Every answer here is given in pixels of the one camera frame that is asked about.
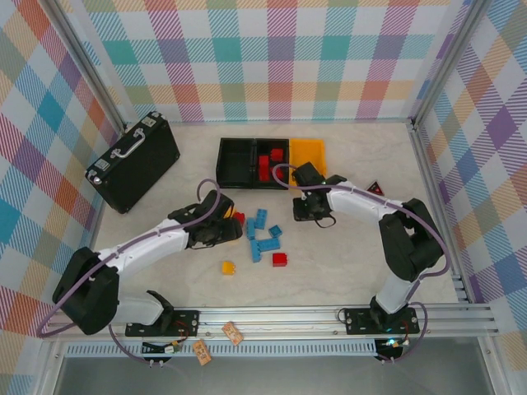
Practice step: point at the yellow plastic bin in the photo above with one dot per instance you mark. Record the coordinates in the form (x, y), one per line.
(306, 150)

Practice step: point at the red black triangular chip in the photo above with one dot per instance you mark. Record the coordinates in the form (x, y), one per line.
(375, 189)

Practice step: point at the yellow lego brick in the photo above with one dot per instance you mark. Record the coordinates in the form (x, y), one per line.
(229, 268)

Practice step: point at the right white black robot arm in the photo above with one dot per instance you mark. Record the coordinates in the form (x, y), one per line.
(354, 201)

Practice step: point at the aluminium side rail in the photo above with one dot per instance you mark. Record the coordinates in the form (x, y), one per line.
(425, 164)

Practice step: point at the black connector with green light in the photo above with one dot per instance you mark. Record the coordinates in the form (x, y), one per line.
(389, 349)

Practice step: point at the orange paper tag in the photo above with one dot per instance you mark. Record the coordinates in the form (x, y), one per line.
(232, 333)
(202, 351)

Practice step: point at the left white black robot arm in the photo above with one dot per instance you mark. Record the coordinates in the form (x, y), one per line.
(144, 243)

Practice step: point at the black plastic bin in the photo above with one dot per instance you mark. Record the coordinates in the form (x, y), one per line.
(234, 164)
(265, 146)

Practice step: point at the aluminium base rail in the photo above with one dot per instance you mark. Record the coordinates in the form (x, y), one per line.
(288, 319)

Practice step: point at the grey metal panel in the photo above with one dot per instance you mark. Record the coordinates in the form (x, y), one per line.
(288, 378)

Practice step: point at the aluminium frame post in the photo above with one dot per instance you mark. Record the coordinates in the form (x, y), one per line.
(447, 61)
(94, 74)

